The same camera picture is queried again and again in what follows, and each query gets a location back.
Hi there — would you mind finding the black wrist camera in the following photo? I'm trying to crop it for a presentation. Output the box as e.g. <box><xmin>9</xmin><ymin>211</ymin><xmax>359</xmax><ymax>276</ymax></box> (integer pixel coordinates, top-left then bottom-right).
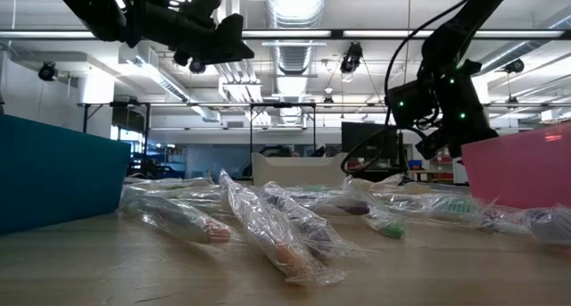
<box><xmin>385</xmin><ymin>79</ymin><xmax>437</xmax><ymax>131</ymax></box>
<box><xmin>178</xmin><ymin>0</ymin><xmax>223</xmax><ymax>21</ymax></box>

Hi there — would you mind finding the white plastic bin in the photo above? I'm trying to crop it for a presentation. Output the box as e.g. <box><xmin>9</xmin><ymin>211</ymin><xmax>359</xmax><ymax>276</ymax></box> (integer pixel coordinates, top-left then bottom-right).
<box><xmin>251</xmin><ymin>152</ymin><xmax>350</xmax><ymax>187</ymax></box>

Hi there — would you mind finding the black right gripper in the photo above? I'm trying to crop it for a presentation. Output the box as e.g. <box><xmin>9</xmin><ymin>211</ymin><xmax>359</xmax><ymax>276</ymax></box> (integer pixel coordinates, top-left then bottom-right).
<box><xmin>417</xmin><ymin>58</ymin><xmax>500</xmax><ymax>161</ymax></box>

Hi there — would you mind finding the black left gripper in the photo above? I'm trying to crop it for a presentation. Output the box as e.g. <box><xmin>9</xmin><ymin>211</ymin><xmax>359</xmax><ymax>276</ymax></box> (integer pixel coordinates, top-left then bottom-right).
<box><xmin>137</xmin><ymin>2</ymin><xmax>255</xmax><ymax>66</ymax></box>

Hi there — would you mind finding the teal plastic bin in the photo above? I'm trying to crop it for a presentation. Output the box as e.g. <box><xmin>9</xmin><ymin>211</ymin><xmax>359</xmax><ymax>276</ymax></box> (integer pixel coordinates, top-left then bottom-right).
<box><xmin>0</xmin><ymin>113</ymin><xmax>132</xmax><ymax>236</ymax></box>

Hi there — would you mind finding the red storage shelf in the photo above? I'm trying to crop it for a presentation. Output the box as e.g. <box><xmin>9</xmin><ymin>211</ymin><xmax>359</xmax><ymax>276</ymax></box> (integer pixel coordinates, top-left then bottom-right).
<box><xmin>428</xmin><ymin>156</ymin><xmax>455</xmax><ymax>182</ymax></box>

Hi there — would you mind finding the black frame bar with lights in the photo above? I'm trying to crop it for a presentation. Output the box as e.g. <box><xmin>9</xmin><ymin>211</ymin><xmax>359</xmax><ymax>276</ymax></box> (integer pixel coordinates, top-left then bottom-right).
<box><xmin>0</xmin><ymin>28</ymin><xmax>567</xmax><ymax>41</ymax></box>

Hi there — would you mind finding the black workstation frame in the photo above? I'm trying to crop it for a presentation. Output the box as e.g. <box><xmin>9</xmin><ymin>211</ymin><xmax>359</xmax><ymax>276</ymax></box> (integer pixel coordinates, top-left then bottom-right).
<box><xmin>81</xmin><ymin>101</ymin><xmax>318</xmax><ymax>164</ymax></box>

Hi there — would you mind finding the silver ventilation duct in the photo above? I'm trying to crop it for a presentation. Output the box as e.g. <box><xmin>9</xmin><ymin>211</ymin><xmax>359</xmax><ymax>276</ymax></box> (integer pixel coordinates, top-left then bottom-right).
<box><xmin>479</xmin><ymin>6</ymin><xmax>571</xmax><ymax>75</ymax></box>
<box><xmin>266</xmin><ymin>0</ymin><xmax>327</xmax><ymax>78</ymax></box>

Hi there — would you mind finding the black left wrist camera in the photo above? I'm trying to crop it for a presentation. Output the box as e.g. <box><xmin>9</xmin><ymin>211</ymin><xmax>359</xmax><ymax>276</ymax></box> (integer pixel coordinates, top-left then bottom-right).
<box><xmin>178</xmin><ymin>0</ymin><xmax>223</xmax><ymax>21</ymax></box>

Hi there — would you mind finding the pink plastic bin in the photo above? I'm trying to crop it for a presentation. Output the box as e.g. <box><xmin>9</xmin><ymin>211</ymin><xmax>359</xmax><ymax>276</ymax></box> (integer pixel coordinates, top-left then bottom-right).
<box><xmin>461</xmin><ymin>122</ymin><xmax>571</xmax><ymax>211</ymax></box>

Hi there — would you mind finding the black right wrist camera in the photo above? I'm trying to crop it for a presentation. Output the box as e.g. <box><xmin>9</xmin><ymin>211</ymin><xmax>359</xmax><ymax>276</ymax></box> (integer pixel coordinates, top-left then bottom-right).
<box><xmin>385</xmin><ymin>79</ymin><xmax>437</xmax><ymax>131</ymax></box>

